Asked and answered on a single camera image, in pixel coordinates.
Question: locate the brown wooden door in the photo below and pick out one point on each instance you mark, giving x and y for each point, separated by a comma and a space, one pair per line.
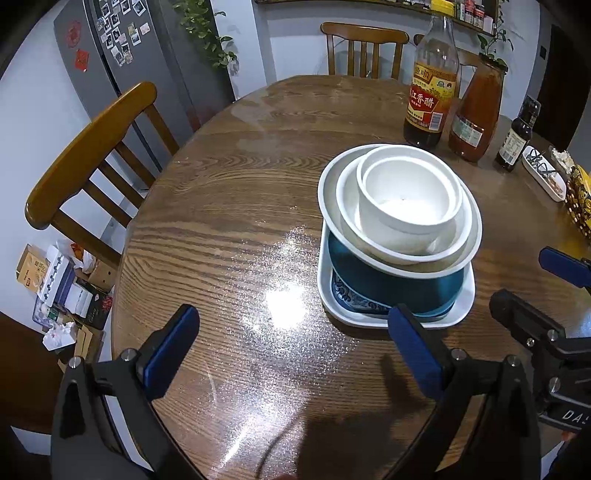
563, 78

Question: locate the large patterned square plate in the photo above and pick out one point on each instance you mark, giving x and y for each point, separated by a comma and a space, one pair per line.
328, 295

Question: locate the black metal clips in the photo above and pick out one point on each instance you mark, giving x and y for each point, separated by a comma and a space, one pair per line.
540, 162

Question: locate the red round fridge sticker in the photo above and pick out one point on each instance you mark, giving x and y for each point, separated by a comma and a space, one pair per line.
74, 33

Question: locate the cluster of fridge photo magnets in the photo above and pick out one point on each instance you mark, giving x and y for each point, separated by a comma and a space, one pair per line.
120, 27

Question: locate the small dark soy sauce bottle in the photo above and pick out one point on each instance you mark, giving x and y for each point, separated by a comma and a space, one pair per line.
512, 143

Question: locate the large white bowl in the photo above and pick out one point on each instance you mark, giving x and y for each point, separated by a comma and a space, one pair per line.
326, 198

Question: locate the medium white bowl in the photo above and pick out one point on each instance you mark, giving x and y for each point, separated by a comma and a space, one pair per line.
351, 217

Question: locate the pile of cardboard boxes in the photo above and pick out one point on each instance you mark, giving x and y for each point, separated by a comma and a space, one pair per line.
60, 295

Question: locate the grey refrigerator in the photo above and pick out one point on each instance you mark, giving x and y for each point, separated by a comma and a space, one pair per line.
152, 60

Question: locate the trailing green shelf plant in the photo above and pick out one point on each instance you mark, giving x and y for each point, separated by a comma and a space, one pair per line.
496, 41

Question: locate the yellow snack bag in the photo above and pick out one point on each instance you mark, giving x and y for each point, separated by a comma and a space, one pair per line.
579, 198

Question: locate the wooden chair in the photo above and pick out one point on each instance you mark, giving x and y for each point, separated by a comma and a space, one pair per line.
92, 138
468, 57
364, 32

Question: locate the dark vinegar bottle yellow cap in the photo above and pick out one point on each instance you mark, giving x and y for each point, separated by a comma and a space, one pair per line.
429, 92

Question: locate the red square fridge sticker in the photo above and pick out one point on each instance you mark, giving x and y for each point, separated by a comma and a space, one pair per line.
82, 59

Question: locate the small white bowl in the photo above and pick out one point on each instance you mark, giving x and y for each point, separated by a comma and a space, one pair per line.
406, 194
397, 232

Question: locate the small rectangular white dish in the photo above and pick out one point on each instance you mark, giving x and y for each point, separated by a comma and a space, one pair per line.
535, 177

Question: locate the red sauce glass bottle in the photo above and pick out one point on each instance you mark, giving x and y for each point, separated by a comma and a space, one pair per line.
475, 120

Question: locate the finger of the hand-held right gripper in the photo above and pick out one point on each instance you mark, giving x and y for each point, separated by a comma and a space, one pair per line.
561, 263
517, 314

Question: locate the blue bowl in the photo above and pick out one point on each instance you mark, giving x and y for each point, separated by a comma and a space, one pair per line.
392, 286

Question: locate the white puffed snack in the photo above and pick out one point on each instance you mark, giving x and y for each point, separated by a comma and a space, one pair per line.
562, 156

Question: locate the wooden wall shelf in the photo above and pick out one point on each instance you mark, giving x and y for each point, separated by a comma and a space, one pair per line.
369, 2

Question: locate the hanging green plant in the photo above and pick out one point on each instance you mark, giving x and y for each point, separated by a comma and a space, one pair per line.
203, 32

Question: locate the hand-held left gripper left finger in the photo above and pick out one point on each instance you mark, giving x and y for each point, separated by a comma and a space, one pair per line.
161, 355

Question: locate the dark wall switch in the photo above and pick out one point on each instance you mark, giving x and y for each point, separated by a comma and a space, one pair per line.
543, 51

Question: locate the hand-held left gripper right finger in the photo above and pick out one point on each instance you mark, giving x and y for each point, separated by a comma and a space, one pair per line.
415, 350

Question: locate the row of shelf jars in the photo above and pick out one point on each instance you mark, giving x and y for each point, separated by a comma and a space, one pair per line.
475, 11

